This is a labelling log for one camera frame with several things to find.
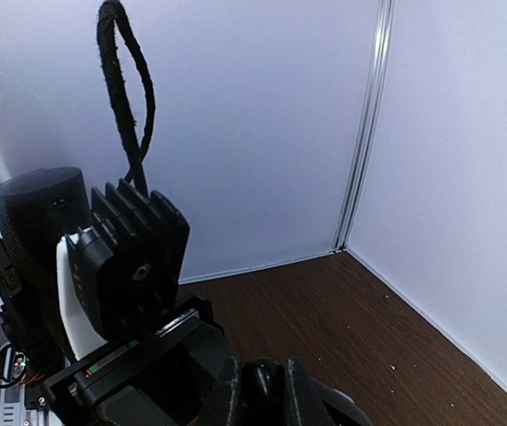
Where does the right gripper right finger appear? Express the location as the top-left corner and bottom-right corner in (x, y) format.
(284, 357), (334, 426)

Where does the left aluminium post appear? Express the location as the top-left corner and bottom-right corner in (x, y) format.
(332, 0), (396, 253)

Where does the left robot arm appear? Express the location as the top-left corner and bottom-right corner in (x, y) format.
(0, 151), (240, 425)

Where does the black earbud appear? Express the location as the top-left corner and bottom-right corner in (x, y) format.
(241, 358), (285, 421)

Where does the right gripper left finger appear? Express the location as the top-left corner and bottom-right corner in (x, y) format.
(196, 357), (242, 426)

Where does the black earbud charging case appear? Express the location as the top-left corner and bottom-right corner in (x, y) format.
(312, 378), (372, 426)

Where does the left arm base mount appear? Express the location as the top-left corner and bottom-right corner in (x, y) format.
(0, 301), (50, 426)

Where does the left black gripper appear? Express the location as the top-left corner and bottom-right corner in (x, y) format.
(42, 295), (233, 425)

